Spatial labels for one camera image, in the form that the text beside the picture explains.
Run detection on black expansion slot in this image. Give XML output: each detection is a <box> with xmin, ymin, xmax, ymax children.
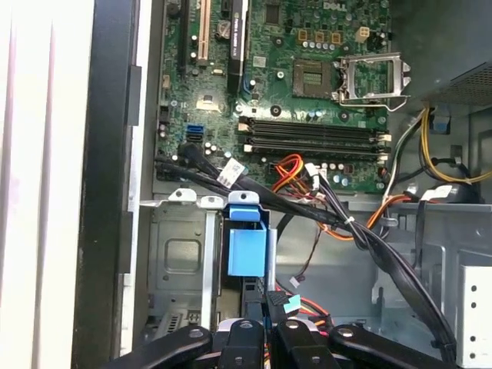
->
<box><xmin>177</xmin><ymin>0</ymin><xmax>190</xmax><ymax>77</ymax></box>

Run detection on grey white wire bundle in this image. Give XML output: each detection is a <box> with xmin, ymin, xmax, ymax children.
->
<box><xmin>382</xmin><ymin>111</ymin><xmax>427</xmax><ymax>201</ymax></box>

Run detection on blue data port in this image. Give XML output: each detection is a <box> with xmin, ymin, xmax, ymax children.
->
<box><xmin>185</xmin><ymin>121</ymin><xmax>205</xmax><ymax>144</ymax></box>

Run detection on black plug disk wire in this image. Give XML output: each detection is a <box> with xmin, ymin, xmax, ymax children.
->
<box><xmin>268</xmin><ymin>291</ymin><xmax>301</xmax><ymax>322</ymax></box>

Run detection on red orange disk power wire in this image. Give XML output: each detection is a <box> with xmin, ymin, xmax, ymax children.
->
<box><xmin>299</xmin><ymin>302</ymin><xmax>334</xmax><ymax>327</ymax></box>

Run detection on yellow power wires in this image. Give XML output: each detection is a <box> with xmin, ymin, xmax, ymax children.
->
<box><xmin>420</xmin><ymin>106</ymin><xmax>492</xmax><ymax>186</ymax></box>

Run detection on black cable bundle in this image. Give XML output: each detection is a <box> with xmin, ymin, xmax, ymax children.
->
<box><xmin>153</xmin><ymin>141</ymin><xmax>460</xmax><ymax>368</ymax></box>

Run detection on metal socket cover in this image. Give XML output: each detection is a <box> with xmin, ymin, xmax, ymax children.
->
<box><xmin>337</xmin><ymin>52</ymin><xmax>412</xmax><ymax>108</ymax></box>

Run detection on black graphics card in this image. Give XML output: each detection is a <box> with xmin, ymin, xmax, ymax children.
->
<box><xmin>225</xmin><ymin>0</ymin><xmax>251</xmax><ymax>96</ymax></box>

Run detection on grey power supply unit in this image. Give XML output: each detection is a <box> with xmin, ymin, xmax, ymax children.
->
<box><xmin>391</xmin><ymin>0</ymin><xmax>492</xmax><ymax>105</ymax></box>

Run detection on wire locking lever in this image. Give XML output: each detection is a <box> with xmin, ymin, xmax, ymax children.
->
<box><xmin>337</xmin><ymin>94</ymin><xmax>411</xmax><ymax>114</ymax></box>

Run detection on blue plastic clip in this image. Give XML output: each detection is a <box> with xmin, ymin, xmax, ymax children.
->
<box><xmin>430</xmin><ymin>109</ymin><xmax>451</xmax><ymax>135</ymax></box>

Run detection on silver coin battery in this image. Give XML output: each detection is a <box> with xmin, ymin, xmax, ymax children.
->
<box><xmin>214</xmin><ymin>19</ymin><xmax>232</xmax><ymax>42</ymax></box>

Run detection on black RAM slot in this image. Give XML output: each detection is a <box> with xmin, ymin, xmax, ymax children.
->
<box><xmin>244</xmin><ymin>142</ymin><xmax>391</xmax><ymax>162</ymax></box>
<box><xmin>238</xmin><ymin>123</ymin><xmax>392</xmax><ymax>143</ymax></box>
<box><xmin>242</xmin><ymin>134</ymin><xmax>387</xmax><ymax>153</ymax></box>
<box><xmin>237</xmin><ymin>115</ymin><xmax>385</xmax><ymax>134</ymax></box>

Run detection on hard disk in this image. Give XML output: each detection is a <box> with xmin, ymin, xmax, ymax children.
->
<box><xmin>221</xmin><ymin>191</ymin><xmax>278</xmax><ymax>324</ymax></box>

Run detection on orange red wire bundle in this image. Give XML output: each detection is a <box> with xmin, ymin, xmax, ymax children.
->
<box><xmin>270</xmin><ymin>153</ymin><xmax>320</xmax><ymax>195</ymax></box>

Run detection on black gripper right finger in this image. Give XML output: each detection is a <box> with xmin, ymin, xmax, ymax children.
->
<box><xmin>276</xmin><ymin>318</ymin><xmax>461</xmax><ymax>369</ymax></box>

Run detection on white cable label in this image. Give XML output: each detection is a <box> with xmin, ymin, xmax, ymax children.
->
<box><xmin>420</xmin><ymin>184</ymin><xmax>454</xmax><ymax>201</ymax></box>
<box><xmin>216</xmin><ymin>158</ymin><xmax>246</xmax><ymax>186</ymax></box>

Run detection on thin wire white plug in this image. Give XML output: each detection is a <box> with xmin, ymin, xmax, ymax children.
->
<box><xmin>289</xmin><ymin>226</ymin><xmax>328</xmax><ymax>288</ymax></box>

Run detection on green motherboard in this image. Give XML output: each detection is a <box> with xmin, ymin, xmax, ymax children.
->
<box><xmin>153</xmin><ymin>0</ymin><xmax>393</xmax><ymax>195</ymax></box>

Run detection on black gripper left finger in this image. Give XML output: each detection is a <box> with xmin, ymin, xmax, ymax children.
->
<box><xmin>101</xmin><ymin>318</ymin><xmax>266</xmax><ymax>369</ymax></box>

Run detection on silver metal disk bay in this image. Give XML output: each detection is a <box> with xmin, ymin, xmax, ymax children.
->
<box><xmin>138</xmin><ymin>187</ymin><xmax>278</xmax><ymax>335</ymax></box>

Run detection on CPU socket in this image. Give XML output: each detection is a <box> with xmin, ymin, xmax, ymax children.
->
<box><xmin>291</xmin><ymin>58</ymin><xmax>334</xmax><ymax>100</ymax></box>

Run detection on grey metal drive cage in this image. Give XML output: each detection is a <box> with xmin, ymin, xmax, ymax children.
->
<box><xmin>368</xmin><ymin>201</ymin><xmax>492</xmax><ymax>369</ymax></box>

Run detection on tan expansion slot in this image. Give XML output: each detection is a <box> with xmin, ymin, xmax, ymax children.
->
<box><xmin>197</xmin><ymin>0</ymin><xmax>211</xmax><ymax>65</ymax></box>

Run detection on black open PC case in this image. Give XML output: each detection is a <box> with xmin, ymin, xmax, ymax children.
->
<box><xmin>72</xmin><ymin>0</ymin><xmax>492</xmax><ymax>369</ymax></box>

